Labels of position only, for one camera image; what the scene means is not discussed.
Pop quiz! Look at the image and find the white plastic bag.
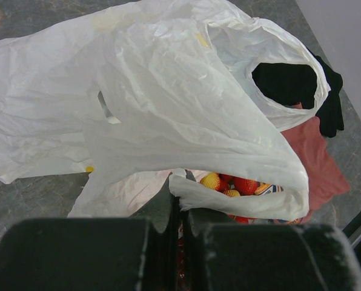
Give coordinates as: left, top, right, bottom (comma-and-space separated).
0, 1, 330, 220

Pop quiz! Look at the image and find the red printed t-shirt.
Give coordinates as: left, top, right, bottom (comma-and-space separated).
256, 102, 351, 225

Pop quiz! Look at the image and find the black folded cloth right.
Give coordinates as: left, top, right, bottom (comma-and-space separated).
252, 55, 345, 138

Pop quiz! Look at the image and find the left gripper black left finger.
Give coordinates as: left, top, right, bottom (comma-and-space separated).
0, 182, 177, 290

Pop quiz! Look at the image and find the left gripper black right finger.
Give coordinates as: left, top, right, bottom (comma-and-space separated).
180, 169, 361, 291

